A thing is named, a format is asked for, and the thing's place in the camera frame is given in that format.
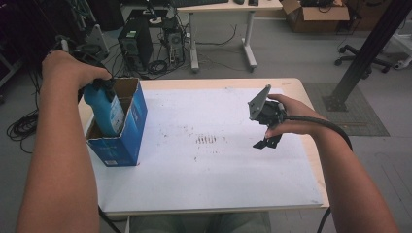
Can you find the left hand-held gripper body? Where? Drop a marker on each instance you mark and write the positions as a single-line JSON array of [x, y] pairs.
[[95, 45]]

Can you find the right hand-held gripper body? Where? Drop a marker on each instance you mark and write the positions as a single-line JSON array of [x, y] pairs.
[[265, 110]]

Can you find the blue bottle with white cap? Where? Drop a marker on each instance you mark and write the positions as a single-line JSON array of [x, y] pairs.
[[105, 110]]

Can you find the blue cardboard box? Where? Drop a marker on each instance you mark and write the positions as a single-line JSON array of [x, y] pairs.
[[124, 142]]

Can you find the person's right hand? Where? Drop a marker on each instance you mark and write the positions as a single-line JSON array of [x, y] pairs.
[[296, 115]]

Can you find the person's left hand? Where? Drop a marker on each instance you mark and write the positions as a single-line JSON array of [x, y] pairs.
[[71, 69]]

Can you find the black computer tower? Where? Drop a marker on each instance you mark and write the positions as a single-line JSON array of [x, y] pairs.
[[136, 42]]

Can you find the white table mat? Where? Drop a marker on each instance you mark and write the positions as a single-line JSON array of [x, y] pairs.
[[210, 174]]

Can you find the open-sided computer case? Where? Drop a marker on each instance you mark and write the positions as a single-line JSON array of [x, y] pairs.
[[174, 40]]

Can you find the grey floor mat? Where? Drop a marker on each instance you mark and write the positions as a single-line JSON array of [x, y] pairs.
[[359, 123]]

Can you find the large brown cardboard box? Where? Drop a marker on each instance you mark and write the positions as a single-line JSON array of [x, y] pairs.
[[315, 16]]

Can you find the black office chair base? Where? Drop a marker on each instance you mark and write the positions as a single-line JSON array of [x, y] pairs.
[[359, 58]]

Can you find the black keyboard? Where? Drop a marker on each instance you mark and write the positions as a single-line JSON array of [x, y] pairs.
[[197, 2]]

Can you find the white office desk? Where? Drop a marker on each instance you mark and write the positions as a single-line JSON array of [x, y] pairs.
[[226, 6]]

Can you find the black computer mouse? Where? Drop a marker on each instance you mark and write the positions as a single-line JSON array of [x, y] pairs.
[[239, 1]]

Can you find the black metal post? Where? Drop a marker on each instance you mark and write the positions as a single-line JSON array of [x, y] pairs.
[[372, 48]]

